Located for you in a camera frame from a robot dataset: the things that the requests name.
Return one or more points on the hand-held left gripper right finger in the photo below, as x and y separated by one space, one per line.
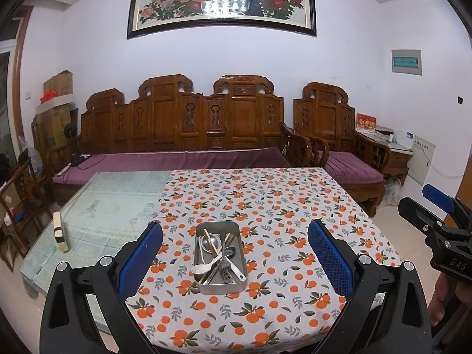
330 256

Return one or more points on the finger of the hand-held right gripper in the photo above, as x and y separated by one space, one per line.
438 195
416 210

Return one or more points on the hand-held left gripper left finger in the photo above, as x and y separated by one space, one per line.
142 256

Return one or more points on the white oval-bowl plastic spoon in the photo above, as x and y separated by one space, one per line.
201 269

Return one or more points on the metal spoon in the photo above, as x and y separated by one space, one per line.
212 244

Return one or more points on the brown wooden chopstick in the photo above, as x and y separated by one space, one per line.
212 276
233 241

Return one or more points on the rectangular metal tray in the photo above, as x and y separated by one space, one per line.
239 251

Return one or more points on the person's right hand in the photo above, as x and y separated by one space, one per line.
438 302

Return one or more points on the crumpled white plastic bag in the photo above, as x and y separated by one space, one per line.
392 191

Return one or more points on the wooden side table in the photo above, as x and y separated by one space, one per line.
398 160

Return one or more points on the white box device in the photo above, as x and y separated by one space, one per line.
403 138

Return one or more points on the orange fruit print tablecloth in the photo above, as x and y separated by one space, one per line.
276 206

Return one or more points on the purple armchair cushion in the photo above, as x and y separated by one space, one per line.
350 167

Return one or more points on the beige block with black band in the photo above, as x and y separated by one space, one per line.
61 232

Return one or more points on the red desk calendar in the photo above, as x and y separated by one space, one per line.
365 123

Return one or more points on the wooden side chair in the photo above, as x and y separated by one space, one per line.
22 206

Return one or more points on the carved wooden armchair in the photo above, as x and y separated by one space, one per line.
324 118

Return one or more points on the carved wooden sofa bench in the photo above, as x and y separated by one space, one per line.
166 125

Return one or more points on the small black fan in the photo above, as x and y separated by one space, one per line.
70 129

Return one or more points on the clear plastic bag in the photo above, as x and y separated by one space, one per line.
33 158

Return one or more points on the large cardboard box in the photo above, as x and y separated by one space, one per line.
53 129

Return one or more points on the red plastic bag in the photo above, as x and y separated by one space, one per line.
48 96

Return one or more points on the small cardboard box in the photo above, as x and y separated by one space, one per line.
59 83

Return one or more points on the framed peacock flower painting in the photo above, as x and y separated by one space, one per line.
221 0

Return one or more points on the grey wall electrical panel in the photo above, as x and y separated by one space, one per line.
406 62

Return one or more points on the wooden door frame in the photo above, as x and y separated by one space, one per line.
20 62

